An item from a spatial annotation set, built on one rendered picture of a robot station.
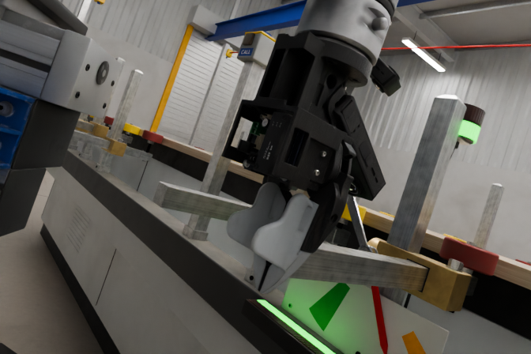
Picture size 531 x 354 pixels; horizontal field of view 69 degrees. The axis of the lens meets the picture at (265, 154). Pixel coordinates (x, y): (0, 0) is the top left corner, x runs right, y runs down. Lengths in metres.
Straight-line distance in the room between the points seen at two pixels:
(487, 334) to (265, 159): 0.57
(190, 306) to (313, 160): 0.70
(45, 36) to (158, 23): 8.15
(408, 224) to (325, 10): 0.36
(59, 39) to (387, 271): 0.48
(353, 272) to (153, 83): 8.20
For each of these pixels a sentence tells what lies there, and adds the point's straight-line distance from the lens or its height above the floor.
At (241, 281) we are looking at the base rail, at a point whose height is 0.70.
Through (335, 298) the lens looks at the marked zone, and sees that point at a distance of 0.64.
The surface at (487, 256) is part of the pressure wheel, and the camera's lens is 0.68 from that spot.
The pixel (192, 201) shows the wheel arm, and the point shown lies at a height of 0.84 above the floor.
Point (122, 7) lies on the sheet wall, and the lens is 8.52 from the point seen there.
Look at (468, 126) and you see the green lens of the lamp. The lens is 0.64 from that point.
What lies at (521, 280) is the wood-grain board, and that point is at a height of 0.88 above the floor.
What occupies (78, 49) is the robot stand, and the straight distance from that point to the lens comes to 0.53.
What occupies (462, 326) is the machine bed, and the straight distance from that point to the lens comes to 0.79.
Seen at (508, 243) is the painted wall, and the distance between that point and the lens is 8.25.
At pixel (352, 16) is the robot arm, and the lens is 0.33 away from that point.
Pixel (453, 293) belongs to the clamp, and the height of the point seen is 0.84.
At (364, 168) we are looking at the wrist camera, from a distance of 0.37.
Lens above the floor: 0.91
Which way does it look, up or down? 2 degrees up
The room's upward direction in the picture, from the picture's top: 19 degrees clockwise
